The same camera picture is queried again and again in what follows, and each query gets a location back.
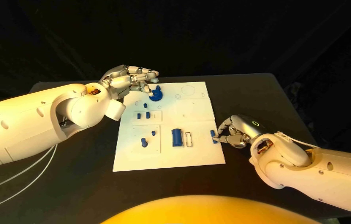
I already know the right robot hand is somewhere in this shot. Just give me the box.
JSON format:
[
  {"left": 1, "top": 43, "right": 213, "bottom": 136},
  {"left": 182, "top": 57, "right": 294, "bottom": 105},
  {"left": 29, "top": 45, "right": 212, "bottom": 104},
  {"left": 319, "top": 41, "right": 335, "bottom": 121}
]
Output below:
[{"left": 212, "top": 114, "right": 268, "bottom": 149}]

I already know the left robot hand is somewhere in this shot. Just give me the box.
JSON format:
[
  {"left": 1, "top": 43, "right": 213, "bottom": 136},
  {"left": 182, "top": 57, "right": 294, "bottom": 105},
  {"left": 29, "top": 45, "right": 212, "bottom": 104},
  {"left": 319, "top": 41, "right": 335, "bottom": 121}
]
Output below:
[{"left": 96, "top": 64, "right": 160, "bottom": 100}]

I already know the large blue gear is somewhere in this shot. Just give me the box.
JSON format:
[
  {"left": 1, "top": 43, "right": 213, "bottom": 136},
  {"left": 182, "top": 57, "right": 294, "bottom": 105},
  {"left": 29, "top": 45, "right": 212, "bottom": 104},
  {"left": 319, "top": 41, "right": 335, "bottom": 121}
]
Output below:
[{"left": 148, "top": 85, "right": 163, "bottom": 102}]

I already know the white task board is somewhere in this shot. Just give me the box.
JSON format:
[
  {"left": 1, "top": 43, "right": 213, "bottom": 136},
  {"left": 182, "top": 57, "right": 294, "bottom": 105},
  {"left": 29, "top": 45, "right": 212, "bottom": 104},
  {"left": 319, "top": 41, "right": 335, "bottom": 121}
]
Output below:
[{"left": 111, "top": 81, "right": 226, "bottom": 172}]

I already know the large blue cylinder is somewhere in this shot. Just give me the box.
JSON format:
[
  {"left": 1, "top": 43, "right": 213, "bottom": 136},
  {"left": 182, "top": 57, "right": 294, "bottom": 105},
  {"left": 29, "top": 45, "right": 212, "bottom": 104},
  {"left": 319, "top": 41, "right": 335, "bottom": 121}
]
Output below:
[{"left": 170, "top": 128, "right": 185, "bottom": 147}]

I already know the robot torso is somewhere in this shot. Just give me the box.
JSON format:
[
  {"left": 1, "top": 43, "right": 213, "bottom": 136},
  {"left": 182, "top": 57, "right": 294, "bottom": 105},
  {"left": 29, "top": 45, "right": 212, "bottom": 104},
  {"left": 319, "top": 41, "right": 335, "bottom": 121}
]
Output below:
[{"left": 99, "top": 195, "right": 322, "bottom": 224}]

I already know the white cable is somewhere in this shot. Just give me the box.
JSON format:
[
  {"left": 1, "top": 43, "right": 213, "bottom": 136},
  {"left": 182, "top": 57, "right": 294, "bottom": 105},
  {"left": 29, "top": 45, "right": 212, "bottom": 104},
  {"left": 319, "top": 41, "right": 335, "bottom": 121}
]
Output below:
[
  {"left": 0, "top": 144, "right": 55, "bottom": 186},
  {"left": 274, "top": 131, "right": 322, "bottom": 150},
  {"left": 0, "top": 144, "right": 59, "bottom": 205}
]

